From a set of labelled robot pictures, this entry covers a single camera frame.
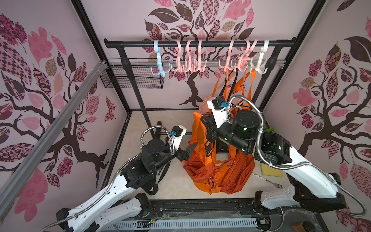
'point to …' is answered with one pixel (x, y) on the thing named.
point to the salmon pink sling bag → (220, 91)
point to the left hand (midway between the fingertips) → (189, 141)
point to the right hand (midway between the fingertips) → (200, 114)
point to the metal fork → (275, 184)
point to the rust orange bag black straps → (238, 173)
